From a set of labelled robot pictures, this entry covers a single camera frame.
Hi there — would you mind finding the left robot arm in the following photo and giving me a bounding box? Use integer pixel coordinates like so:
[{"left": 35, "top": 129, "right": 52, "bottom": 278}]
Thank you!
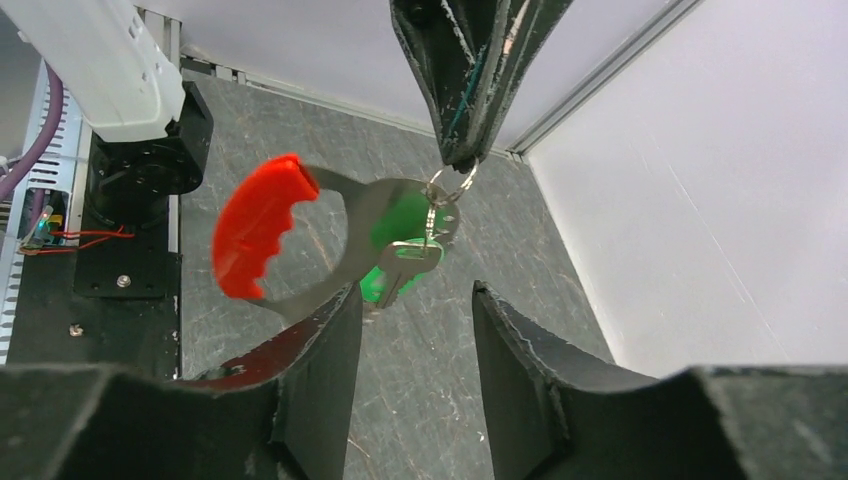
[{"left": 1, "top": 1, "right": 568, "bottom": 179}]

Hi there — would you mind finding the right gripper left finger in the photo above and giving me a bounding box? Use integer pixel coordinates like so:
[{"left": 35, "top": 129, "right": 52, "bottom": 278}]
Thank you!
[{"left": 172, "top": 284, "right": 363, "bottom": 479}]

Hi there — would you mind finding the green key tag with key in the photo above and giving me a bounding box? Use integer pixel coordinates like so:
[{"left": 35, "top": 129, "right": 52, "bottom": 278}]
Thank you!
[{"left": 360, "top": 192, "right": 445, "bottom": 309}]

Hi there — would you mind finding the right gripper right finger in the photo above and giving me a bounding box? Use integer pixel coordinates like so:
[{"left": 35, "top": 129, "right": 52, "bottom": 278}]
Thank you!
[{"left": 472, "top": 280, "right": 655, "bottom": 479}]

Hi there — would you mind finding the white slotted cable duct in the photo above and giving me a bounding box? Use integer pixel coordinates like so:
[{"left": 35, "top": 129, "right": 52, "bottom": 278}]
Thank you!
[{"left": 1, "top": 90, "right": 83, "bottom": 364}]

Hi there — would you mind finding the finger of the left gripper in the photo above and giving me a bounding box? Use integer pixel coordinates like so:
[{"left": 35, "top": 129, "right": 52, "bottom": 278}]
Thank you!
[
  {"left": 463, "top": 1, "right": 572, "bottom": 166},
  {"left": 389, "top": 0, "right": 494, "bottom": 169}
]

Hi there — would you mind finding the red key tag with keyring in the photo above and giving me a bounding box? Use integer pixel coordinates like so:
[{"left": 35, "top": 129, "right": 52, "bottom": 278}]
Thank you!
[{"left": 210, "top": 154, "right": 476, "bottom": 322}]

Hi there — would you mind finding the aluminium frame rail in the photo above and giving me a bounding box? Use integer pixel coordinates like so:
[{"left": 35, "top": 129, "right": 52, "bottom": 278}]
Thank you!
[{"left": 143, "top": 1, "right": 693, "bottom": 152}]

